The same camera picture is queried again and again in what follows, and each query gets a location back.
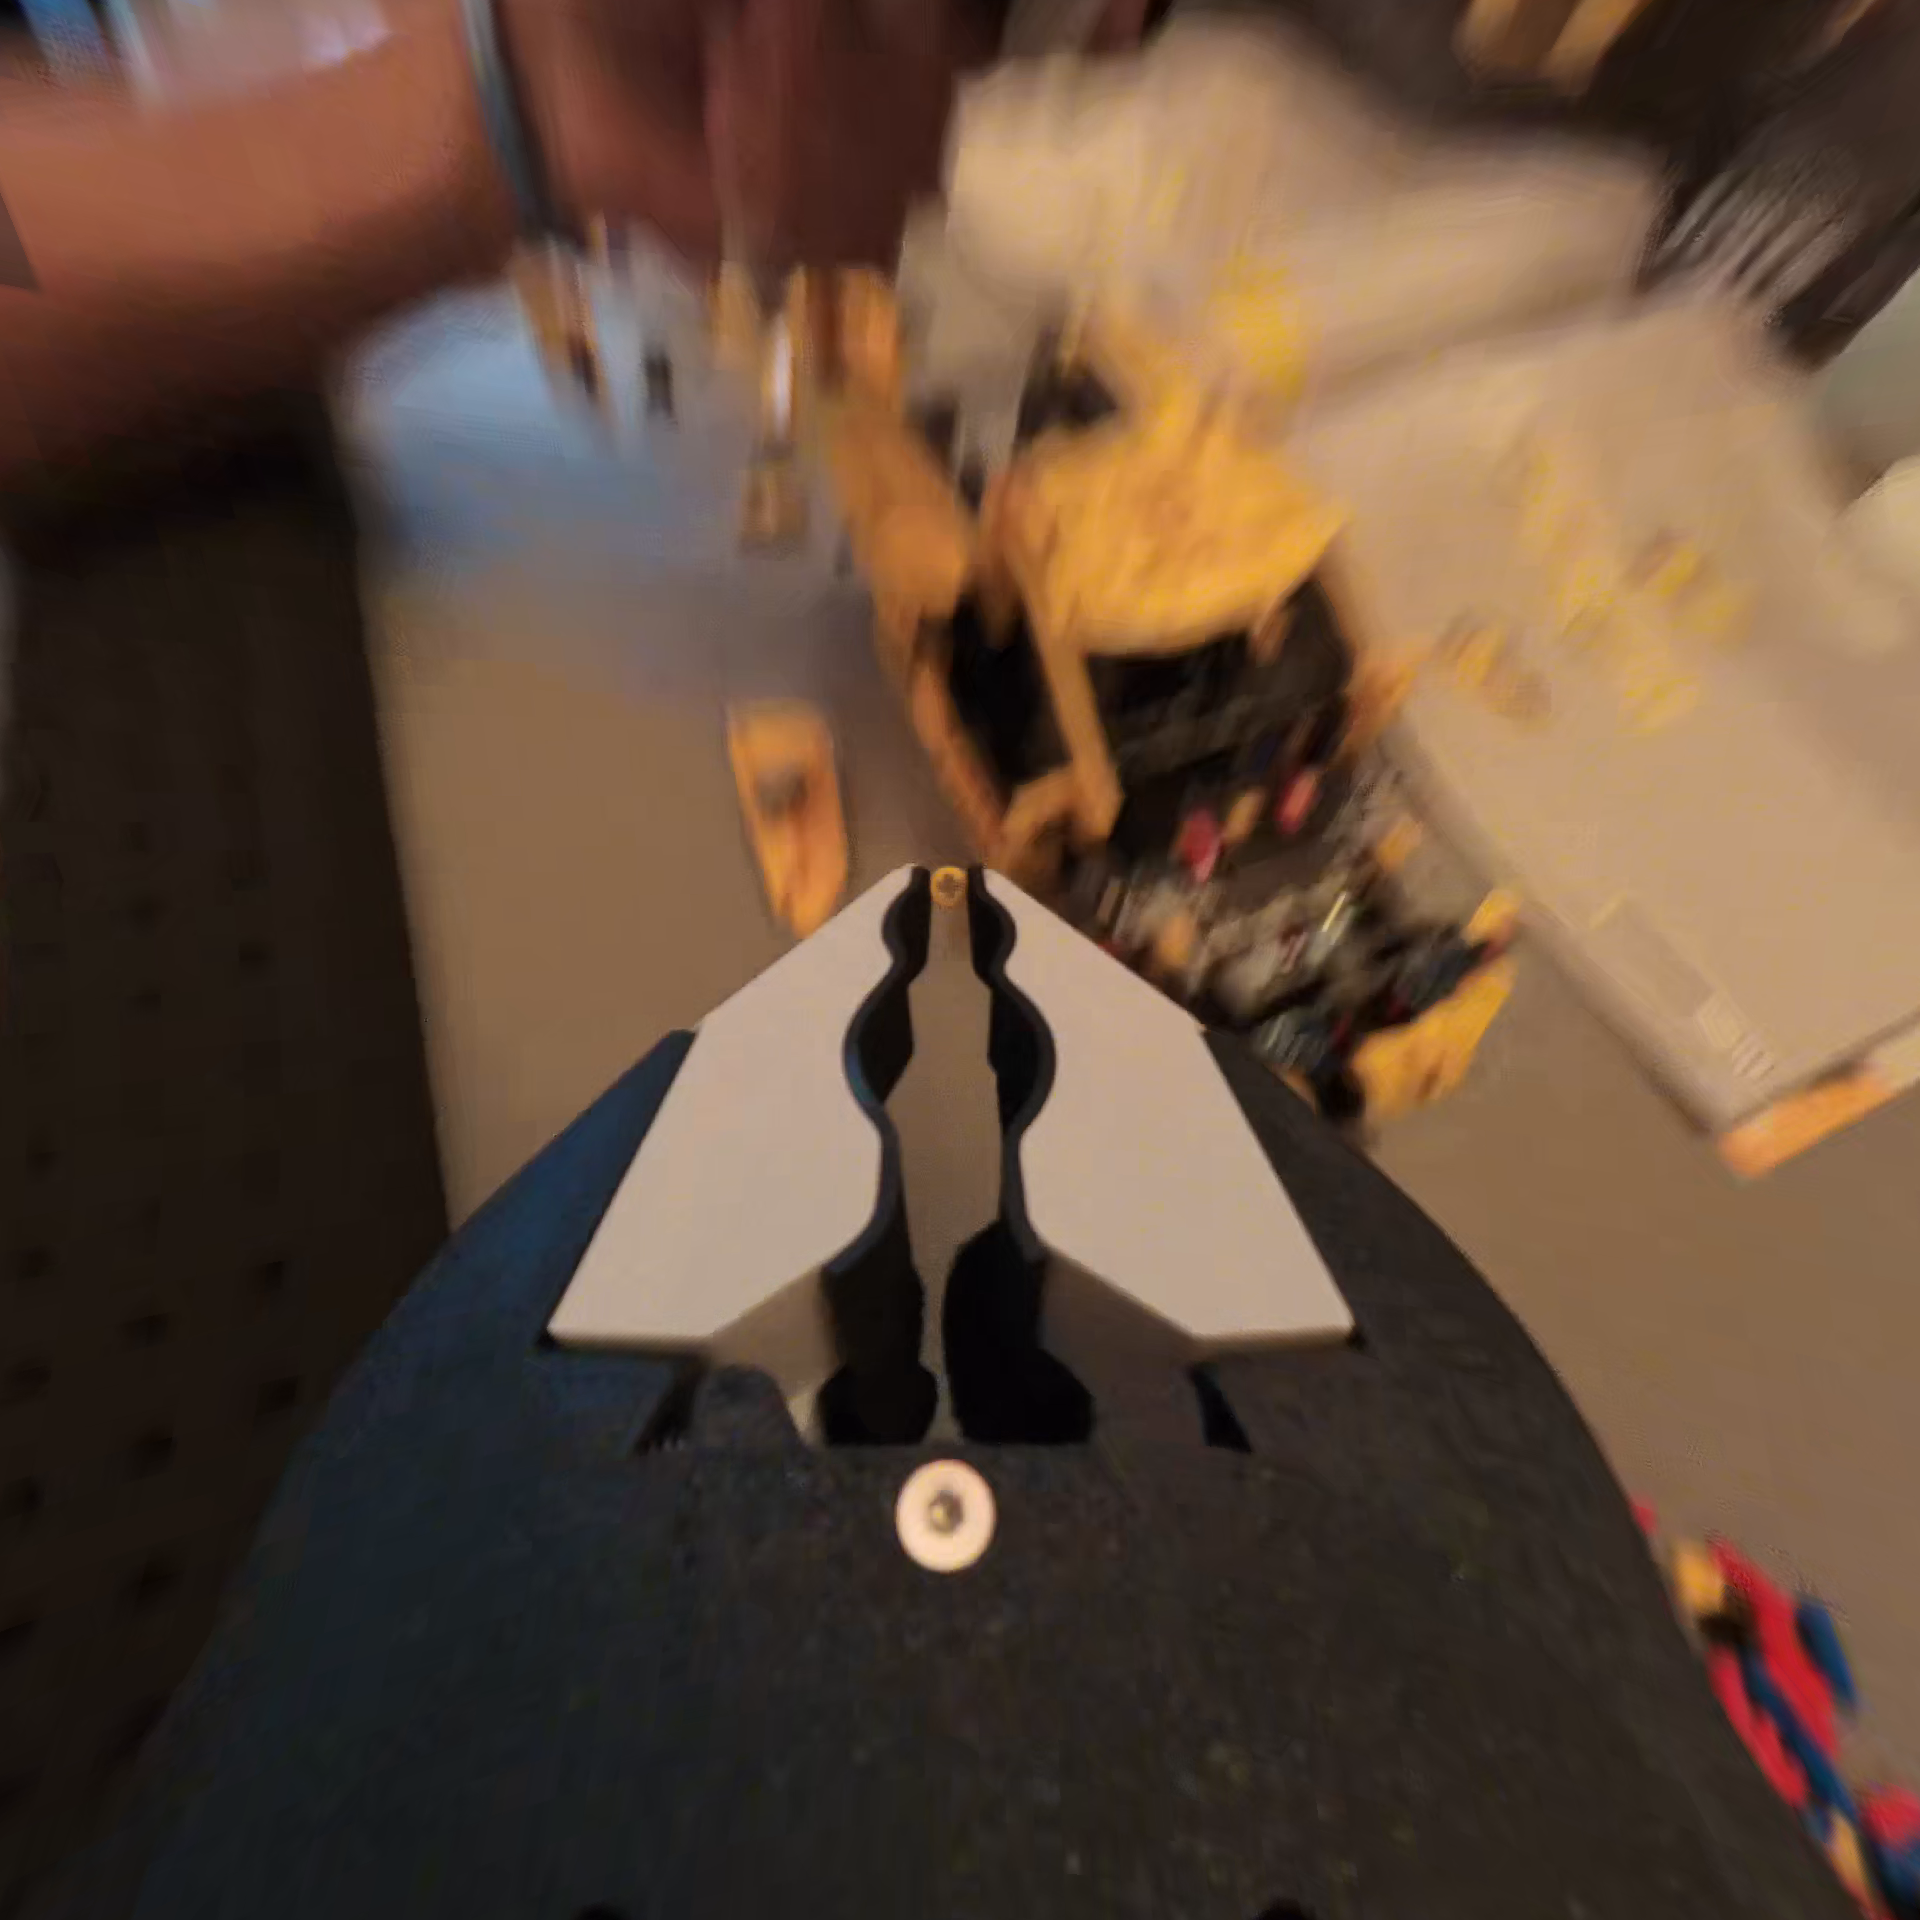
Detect yellow panel brick piece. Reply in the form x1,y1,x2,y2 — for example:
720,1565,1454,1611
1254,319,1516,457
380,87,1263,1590
726,701,847,939

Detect yellow brick pieces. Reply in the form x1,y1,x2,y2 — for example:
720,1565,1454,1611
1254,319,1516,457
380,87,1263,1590
509,224,840,557

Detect person's left hand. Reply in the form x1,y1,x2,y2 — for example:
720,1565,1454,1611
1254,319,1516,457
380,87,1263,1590
517,0,1173,287

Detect yellow brick car model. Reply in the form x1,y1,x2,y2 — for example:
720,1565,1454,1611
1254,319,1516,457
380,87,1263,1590
815,270,1524,1126

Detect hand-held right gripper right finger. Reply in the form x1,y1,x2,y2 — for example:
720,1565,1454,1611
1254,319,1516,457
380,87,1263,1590
942,865,1355,1448

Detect pile of small connector pins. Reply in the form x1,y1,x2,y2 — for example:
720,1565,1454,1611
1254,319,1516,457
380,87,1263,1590
1635,1499,1920,1920

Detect grey desk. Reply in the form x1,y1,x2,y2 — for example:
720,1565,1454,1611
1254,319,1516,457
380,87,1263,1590
328,285,1920,1920

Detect person's left forearm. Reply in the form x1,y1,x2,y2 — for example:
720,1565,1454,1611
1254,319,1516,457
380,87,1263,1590
0,59,506,467

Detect open instruction booklet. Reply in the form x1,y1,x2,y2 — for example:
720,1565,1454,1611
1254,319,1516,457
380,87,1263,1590
901,29,1920,1179

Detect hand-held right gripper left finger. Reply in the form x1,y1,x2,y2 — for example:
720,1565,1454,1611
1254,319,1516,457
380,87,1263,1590
547,862,947,1448

